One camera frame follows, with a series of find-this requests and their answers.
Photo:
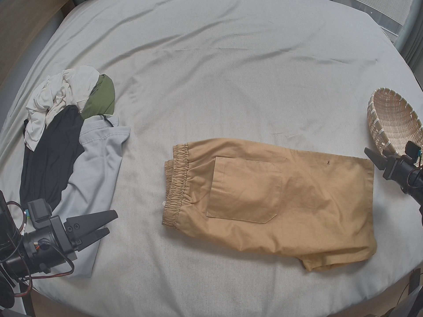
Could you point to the white garment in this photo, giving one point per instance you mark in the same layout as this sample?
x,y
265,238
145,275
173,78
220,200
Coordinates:
x,y
66,84

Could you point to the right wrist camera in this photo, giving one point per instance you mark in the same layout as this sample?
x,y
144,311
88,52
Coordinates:
x,y
412,150

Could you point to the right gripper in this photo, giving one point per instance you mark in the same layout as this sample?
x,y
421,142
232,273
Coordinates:
x,y
398,173

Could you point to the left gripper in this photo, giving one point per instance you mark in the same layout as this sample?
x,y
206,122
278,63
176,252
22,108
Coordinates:
x,y
46,246

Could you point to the pale blue garment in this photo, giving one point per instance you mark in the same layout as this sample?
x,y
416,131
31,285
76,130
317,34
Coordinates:
x,y
95,177

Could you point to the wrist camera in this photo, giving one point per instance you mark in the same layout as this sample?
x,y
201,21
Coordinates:
x,y
39,213
412,150

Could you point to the round woven basket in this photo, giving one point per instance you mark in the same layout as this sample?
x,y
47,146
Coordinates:
x,y
393,117

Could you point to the green garment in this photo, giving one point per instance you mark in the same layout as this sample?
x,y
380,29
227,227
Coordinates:
x,y
102,96

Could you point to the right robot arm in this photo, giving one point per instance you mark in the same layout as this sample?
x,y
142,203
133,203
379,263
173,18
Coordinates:
x,y
416,193

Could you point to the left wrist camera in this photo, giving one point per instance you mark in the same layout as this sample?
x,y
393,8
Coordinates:
x,y
39,213

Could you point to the tan shorts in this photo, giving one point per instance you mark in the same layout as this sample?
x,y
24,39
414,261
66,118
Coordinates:
x,y
297,203

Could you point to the black garment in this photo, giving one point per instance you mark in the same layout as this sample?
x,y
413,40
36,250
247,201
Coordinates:
x,y
49,157

